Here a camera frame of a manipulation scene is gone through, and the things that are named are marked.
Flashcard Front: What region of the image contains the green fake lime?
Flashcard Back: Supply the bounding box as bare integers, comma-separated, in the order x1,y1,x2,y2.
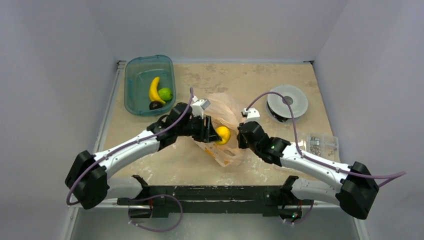
157,87,173,102

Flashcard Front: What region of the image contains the white filament spool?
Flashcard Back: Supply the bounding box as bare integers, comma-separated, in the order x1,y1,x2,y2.
266,84,309,123

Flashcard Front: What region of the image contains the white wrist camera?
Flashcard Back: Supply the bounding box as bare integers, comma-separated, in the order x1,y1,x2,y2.
190,96,211,119
241,107,261,124

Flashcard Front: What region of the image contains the yellow fake banana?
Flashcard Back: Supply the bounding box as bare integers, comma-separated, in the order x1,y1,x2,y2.
148,76,166,105

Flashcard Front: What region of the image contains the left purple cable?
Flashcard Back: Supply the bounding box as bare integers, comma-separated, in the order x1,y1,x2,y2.
66,87,195,233

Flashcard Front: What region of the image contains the clear screw box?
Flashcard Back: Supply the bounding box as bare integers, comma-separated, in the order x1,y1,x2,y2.
306,133,340,161

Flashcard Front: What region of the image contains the aluminium frame rail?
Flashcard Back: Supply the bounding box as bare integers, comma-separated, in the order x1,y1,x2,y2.
68,195,361,210

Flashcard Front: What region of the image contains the orange plastic bag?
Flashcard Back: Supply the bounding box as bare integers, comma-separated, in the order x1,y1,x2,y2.
195,92,246,167

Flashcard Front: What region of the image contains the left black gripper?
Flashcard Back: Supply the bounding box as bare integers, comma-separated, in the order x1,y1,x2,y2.
176,113,220,143

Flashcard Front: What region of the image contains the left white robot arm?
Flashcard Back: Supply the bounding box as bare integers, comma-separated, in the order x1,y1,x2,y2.
65,98,221,210

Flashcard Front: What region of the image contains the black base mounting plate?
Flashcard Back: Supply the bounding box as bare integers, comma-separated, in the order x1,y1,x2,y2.
117,185,312,219

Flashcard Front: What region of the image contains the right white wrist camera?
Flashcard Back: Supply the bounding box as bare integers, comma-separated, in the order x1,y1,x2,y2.
241,107,261,124

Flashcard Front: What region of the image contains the yellow fake lemon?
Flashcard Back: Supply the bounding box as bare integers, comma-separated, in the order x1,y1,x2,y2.
214,126,231,146

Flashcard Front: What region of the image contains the purple cable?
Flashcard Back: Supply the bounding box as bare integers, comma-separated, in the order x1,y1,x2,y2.
66,87,195,233
245,91,407,226

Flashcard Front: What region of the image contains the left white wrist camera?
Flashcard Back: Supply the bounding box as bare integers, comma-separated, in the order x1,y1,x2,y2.
190,96,211,119

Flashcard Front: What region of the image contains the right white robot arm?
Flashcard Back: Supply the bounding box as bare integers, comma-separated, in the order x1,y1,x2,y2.
237,121,380,220

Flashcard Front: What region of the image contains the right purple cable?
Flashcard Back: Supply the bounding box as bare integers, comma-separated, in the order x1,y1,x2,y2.
245,91,407,226

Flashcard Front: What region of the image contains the dark round fake fruit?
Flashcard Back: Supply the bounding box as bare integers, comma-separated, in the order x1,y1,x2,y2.
149,101,164,111

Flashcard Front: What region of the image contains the teal plastic container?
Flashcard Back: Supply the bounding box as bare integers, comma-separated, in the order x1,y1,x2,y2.
124,54,177,117

